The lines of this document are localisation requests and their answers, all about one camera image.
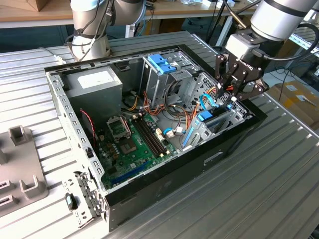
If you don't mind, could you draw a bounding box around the black looped wrist cable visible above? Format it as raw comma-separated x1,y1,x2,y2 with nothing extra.
251,22,319,62

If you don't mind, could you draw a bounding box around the green motherboard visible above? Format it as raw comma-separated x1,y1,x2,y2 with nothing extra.
96,111,180,191

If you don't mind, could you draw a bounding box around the small cardboard box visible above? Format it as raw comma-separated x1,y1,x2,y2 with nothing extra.
24,0,50,12

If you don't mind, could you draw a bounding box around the large cardboard box with labels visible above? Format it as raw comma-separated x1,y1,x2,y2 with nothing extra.
267,81,319,130

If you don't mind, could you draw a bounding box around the black blue-rimmed case latch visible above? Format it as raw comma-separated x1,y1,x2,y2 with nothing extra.
64,193,78,212

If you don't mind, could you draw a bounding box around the orange red wire bundle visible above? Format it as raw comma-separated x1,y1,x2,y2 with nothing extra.
163,103,200,136

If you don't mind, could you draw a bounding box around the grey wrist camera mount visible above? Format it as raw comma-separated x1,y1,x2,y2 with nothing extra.
225,28,259,60

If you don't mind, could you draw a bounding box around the grey plastic parts rack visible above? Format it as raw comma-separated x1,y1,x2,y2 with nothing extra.
0,124,48,219

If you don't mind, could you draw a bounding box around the orange red power wire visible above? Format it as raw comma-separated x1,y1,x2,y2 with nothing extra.
205,84,235,100

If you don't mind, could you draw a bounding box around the metal slat table white frame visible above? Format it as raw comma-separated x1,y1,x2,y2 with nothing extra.
286,23,319,73

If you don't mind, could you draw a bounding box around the black cable bundle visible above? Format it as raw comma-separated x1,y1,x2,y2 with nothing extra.
165,79,184,103

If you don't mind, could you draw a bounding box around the black cable with brass plug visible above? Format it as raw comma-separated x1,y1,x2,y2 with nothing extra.
222,0,250,28

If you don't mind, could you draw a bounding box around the white cable with plug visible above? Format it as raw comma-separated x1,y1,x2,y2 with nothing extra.
44,47,67,65

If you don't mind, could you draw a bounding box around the blue white wire white plug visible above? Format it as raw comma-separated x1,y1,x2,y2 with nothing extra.
163,126,186,139

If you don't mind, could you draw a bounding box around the blue plastic drive latch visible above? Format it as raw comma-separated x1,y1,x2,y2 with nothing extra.
147,54,178,75

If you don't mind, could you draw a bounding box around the grey Dell power supply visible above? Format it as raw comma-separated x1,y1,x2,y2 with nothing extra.
62,66,124,122

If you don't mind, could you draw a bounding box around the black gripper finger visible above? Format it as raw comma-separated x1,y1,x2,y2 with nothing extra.
230,70,271,102
215,53,240,101

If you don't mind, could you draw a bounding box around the wooden desk white frame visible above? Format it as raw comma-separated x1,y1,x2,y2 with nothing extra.
147,0,257,48
0,4,75,28

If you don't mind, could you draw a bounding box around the blue expansion slot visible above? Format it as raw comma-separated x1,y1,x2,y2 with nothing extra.
110,160,151,187

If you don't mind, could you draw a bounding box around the brown cardboard sheet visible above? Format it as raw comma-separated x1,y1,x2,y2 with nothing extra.
271,39,300,62

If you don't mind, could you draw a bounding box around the orange yellow supply wire bundle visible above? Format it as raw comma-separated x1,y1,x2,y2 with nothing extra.
123,91,166,118

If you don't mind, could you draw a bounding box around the black RAM slot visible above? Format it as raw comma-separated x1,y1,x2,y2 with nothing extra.
137,116,168,155
131,119,161,159

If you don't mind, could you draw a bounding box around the grey metal disk bay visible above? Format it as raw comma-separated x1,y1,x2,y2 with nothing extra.
180,71,253,152

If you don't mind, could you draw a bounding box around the open black PC case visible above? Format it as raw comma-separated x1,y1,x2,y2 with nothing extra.
44,44,269,233

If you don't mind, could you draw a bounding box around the thin metal locking lever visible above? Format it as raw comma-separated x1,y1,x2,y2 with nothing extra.
121,116,132,136

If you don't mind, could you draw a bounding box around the blue data wire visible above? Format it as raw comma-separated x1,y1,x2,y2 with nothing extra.
200,93,220,110

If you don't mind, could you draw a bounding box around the hard disk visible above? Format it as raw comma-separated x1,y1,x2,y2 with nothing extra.
182,103,232,149

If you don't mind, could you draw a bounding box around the grey metal optical drive cage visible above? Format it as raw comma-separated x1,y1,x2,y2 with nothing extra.
139,53,201,107

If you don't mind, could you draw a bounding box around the metal socket cover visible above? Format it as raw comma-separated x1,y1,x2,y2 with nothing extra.
106,116,132,140

